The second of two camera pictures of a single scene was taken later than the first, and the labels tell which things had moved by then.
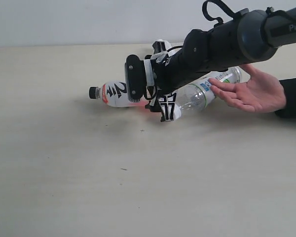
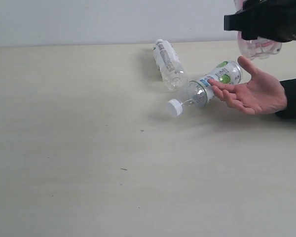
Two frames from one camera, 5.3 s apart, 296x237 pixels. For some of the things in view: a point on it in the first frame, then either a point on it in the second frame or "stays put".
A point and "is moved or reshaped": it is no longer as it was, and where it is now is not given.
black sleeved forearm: x=295 y=90 stays put
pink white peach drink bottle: x=115 y=94 is moved or reshaped
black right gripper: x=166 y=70 -> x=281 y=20
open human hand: x=262 y=94 stays put
